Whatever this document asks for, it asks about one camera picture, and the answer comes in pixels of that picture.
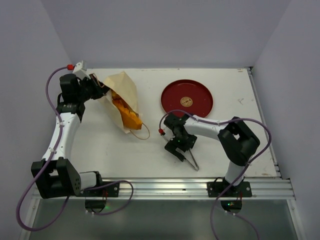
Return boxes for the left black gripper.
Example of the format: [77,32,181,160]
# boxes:
[76,74,111,103]

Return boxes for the metal tongs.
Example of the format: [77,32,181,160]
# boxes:
[184,149,200,172]

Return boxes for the beige paper bag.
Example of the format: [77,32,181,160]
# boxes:
[89,71,151,141]

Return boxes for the braided fake bread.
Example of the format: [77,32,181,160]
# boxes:
[111,90,143,130]

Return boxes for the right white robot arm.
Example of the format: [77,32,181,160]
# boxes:
[163,113,260,197]

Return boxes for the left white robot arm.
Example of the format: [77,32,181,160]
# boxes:
[31,73,109,199]

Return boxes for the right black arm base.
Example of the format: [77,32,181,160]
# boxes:
[206,177,253,214]

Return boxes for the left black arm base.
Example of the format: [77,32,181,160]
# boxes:
[81,182,120,214]

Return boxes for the red round tray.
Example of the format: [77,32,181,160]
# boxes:
[160,79,214,118]

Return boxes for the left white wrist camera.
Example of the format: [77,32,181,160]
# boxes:
[72,60,89,80]

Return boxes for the aluminium rail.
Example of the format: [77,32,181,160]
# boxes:
[31,176,293,201]

